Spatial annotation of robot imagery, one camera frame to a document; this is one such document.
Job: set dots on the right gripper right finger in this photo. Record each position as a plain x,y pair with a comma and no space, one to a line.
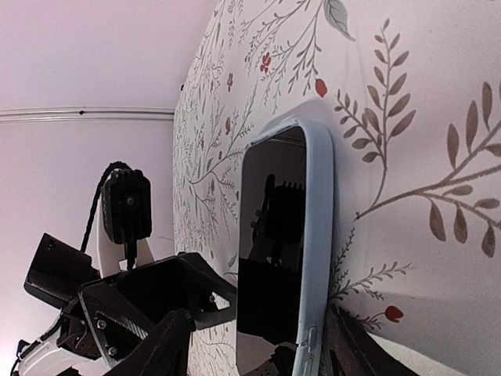
349,350

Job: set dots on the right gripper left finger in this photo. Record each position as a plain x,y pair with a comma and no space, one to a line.
163,352

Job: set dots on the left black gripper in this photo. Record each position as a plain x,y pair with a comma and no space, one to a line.
108,317

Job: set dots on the phone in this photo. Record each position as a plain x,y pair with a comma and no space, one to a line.
286,234

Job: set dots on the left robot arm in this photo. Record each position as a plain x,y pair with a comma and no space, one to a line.
134,312

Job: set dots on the floral patterned table mat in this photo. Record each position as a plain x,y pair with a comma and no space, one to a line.
410,92

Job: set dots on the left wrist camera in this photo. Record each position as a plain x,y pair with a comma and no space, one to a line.
124,220

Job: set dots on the left aluminium frame post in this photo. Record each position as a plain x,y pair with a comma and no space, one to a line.
87,114

